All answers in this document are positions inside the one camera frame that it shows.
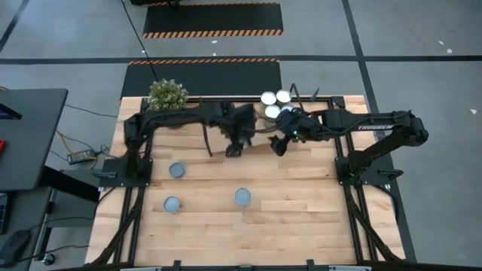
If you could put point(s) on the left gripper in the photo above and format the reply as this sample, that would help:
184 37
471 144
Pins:
241 124

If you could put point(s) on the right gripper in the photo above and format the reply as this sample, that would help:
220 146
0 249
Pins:
301 126

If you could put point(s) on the peaches labelled can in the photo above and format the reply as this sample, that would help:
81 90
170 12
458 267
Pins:
272 111

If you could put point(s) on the pears labelled can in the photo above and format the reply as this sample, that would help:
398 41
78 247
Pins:
288 108

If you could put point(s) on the corn cartoon labelled can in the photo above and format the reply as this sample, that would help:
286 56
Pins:
243 196

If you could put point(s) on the blue yellow labelled can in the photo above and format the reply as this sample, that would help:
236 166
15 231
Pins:
268 98

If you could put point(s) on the beige labelled tin can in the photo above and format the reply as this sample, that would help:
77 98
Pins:
283 96

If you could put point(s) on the teal tuna fish can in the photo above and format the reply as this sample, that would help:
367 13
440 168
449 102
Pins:
176 170

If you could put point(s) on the grey-lidded tin can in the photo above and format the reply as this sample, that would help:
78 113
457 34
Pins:
171 204

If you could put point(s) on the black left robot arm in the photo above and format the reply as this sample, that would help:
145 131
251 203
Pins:
177 114

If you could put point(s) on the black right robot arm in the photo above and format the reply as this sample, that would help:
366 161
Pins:
376 126

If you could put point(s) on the black hazard-striped floor mat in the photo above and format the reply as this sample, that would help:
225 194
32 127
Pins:
211 79
212 17

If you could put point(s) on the green plant in ribbed pot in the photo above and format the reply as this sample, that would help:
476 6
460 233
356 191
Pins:
168 96

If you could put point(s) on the black power adapter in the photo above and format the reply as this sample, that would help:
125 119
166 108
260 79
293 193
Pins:
81 156

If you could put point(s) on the dark grey desk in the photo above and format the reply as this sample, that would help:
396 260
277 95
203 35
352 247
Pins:
34 139

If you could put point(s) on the black caster wheel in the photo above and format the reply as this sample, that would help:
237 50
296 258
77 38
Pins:
49 259

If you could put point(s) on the dark tablet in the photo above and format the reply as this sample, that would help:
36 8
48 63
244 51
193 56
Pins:
7 113

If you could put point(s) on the red object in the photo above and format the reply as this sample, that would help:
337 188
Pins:
2 146

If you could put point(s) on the black computer mouse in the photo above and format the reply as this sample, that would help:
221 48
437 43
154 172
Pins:
15 244

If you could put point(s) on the black table rig frame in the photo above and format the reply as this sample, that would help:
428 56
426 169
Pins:
244 100

